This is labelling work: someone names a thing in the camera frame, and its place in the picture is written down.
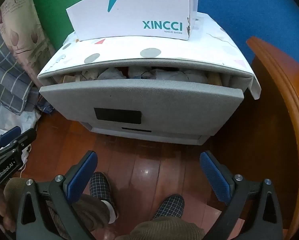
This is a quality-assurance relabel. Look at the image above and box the person's left hand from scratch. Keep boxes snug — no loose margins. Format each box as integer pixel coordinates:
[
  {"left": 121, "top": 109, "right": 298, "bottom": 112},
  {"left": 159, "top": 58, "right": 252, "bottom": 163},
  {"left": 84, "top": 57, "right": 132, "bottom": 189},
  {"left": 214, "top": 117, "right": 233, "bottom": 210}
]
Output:
[{"left": 0, "top": 197, "right": 17, "bottom": 233}]

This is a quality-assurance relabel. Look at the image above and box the grey fronted wooden drawer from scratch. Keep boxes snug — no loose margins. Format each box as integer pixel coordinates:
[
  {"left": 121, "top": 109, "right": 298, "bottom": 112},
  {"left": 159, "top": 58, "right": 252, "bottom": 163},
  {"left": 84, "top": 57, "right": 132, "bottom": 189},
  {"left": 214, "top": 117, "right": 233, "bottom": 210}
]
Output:
[{"left": 39, "top": 66, "right": 246, "bottom": 137}]

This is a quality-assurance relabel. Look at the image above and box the grey plaid quilt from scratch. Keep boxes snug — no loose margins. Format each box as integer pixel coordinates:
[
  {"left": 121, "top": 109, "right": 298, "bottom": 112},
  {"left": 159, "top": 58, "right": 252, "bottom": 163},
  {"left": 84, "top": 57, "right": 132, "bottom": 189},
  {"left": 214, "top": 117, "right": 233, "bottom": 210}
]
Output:
[{"left": 0, "top": 21, "right": 40, "bottom": 115}]

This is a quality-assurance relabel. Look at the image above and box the white shoe box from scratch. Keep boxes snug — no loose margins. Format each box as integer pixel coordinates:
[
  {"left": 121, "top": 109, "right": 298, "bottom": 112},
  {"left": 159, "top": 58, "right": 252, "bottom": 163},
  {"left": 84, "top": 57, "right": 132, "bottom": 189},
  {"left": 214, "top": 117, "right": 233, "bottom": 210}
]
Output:
[{"left": 66, "top": 0, "right": 198, "bottom": 41}]

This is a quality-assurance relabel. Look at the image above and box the plaid slipper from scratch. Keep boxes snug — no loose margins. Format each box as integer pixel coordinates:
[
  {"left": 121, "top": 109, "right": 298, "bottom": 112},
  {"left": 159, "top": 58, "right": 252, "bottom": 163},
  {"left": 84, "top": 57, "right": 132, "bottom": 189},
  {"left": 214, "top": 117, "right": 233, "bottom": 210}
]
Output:
[
  {"left": 152, "top": 194, "right": 185, "bottom": 222},
  {"left": 89, "top": 172, "right": 114, "bottom": 207}
]

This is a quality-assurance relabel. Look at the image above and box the shallow grey drawer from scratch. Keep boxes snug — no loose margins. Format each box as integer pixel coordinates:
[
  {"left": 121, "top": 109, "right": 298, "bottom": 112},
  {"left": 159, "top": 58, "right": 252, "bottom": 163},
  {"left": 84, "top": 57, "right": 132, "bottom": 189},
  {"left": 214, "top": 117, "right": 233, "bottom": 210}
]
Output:
[{"left": 79, "top": 121, "right": 210, "bottom": 145}]

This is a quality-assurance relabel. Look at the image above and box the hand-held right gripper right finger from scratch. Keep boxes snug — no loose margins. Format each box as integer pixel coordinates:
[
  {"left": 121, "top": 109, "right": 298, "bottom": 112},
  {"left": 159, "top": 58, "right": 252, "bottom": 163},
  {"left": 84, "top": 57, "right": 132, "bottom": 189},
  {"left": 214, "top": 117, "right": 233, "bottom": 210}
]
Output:
[{"left": 199, "top": 151, "right": 283, "bottom": 240}]

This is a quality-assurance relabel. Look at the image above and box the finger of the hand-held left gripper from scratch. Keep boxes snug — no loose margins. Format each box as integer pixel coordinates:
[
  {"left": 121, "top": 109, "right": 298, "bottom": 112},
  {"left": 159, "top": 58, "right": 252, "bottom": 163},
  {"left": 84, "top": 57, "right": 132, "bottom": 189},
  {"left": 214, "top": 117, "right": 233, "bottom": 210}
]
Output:
[
  {"left": 4, "top": 128, "right": 37, "bottom": 153},
  {"left": 0, "top": 127, "right": 22, "bottom": 148}
]

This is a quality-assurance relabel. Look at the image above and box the orange brown wooden furniture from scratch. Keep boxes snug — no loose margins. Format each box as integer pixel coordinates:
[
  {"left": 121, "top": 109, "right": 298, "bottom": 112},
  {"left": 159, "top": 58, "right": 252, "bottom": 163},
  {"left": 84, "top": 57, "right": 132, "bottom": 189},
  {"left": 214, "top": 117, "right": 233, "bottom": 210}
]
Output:
[{"left": 239, "top": 36, "right": 299, "bottom": 240}]

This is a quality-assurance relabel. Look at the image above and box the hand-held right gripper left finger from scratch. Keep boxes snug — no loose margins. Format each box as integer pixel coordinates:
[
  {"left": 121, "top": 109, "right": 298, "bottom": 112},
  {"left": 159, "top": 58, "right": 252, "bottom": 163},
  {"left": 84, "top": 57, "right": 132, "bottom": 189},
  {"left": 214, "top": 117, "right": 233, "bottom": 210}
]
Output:
[{"left": 16, "top": 151, "right": 98, "bottom": 240}]

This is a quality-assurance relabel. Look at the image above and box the white plastic bag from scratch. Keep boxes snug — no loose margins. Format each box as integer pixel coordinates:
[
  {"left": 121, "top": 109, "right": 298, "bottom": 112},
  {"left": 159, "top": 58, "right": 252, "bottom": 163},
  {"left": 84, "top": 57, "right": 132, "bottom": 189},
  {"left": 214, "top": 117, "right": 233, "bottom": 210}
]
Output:
[{"left": 0, "top": 97, "right": 41, "bottom": 165}]

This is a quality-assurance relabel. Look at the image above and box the grey nightstand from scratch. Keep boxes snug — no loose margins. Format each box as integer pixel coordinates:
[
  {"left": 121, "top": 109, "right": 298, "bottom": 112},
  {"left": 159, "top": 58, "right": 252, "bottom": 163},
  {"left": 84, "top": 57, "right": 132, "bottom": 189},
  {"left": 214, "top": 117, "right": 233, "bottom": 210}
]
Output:
[{"left": 37, "top": 12, "right": 262, "bottom": 145}]

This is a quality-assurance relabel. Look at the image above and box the white underwear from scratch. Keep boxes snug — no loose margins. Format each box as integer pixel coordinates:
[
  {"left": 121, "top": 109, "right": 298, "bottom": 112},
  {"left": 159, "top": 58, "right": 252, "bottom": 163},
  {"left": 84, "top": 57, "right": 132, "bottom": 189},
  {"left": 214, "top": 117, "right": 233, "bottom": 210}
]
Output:
[
  {"left": 97, "top": 67, "right": 127, "bottom": 80},
  {"left": 149, "top": 69, "right": 190, "bottom": 82}
]

